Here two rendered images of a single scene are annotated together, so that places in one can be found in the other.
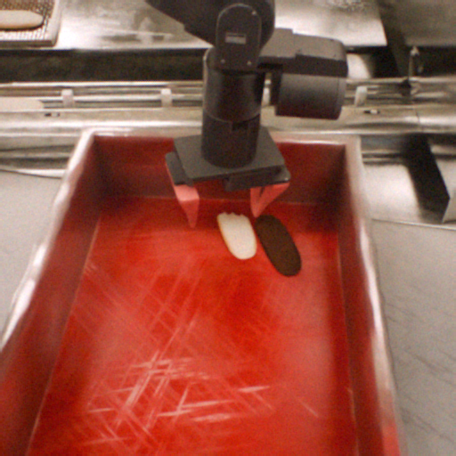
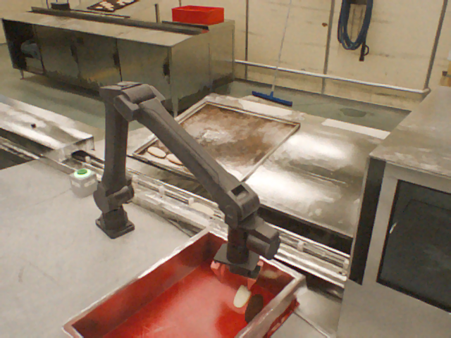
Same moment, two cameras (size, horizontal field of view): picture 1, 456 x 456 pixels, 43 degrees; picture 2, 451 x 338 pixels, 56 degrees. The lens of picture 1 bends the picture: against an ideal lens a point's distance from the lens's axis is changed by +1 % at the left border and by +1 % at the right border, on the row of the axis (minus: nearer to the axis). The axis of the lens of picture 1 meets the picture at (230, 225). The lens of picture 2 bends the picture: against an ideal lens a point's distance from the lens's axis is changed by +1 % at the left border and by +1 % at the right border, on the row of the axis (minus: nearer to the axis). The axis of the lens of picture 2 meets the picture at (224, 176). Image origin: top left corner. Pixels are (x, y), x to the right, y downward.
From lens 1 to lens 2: 0.59 m
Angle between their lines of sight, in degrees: 34
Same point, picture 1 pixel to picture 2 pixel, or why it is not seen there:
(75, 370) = (149, 310)
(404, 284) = not seen: outside the picture
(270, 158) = (249, 266)
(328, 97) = (261, 249)
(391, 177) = (332, 308)
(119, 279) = (187, 289)
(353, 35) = not seen: hidden behind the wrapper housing
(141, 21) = (273, 193)
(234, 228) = (242, 293)
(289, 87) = (249, 239)
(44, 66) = not seen: hidden behind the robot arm
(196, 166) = (220, 256)
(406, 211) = (324, 326)
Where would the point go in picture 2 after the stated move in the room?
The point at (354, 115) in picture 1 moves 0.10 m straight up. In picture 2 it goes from (332, 271) to (337, 241)
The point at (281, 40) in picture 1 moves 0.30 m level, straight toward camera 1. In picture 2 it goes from (254, 222) to (149, 293)
